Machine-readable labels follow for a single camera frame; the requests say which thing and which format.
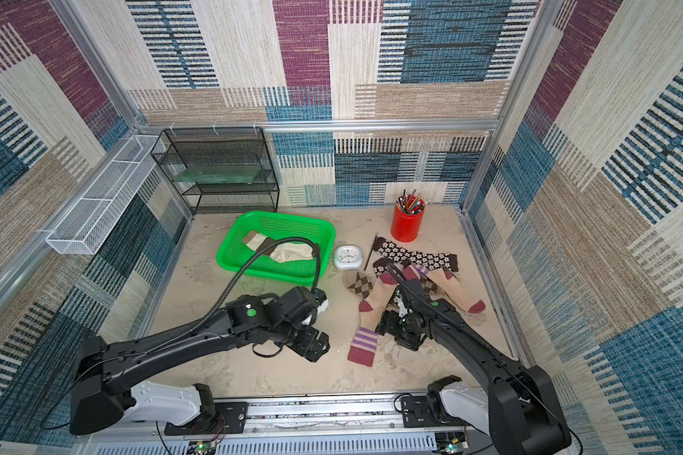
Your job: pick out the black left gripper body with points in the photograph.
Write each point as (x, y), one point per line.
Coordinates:
(304, 342)

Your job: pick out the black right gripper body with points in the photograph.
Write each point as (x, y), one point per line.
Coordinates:
(398, 328)

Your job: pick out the cream brown striped sock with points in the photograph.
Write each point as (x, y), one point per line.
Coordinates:
(292, 252)
(256, 241)

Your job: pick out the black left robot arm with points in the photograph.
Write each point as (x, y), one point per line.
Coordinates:
(104, 374)

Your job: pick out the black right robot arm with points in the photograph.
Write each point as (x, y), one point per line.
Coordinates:
(516, 406)

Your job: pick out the beige purple striped sock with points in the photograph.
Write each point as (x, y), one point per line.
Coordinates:
(364, 344)

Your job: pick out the brown argyle sock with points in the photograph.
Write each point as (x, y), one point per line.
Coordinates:
(358, 283)

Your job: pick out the brown floral sock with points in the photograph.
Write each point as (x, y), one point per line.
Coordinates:
(430, 287)
(391, 251)

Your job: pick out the small white alarm clock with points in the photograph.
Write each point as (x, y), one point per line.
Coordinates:
(348, 257)

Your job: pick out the black pencil on table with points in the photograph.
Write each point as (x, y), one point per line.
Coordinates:
(371, 250)

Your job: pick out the red pencil cup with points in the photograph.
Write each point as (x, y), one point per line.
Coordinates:
(407, 217)

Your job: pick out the green plastic basket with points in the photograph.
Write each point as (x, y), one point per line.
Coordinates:
(283, 228)

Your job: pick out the green mat on shelf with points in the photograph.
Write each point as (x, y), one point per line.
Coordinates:
(219, 174)

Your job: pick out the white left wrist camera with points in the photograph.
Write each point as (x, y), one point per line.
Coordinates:
(321, 306)

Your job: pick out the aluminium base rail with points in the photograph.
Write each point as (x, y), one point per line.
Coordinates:
(373, 423)

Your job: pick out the black wire mesh shelf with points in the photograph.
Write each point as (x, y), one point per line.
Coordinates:
(181, 148)

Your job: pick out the white wire mesh tray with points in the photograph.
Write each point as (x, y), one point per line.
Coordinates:
(88, 223)

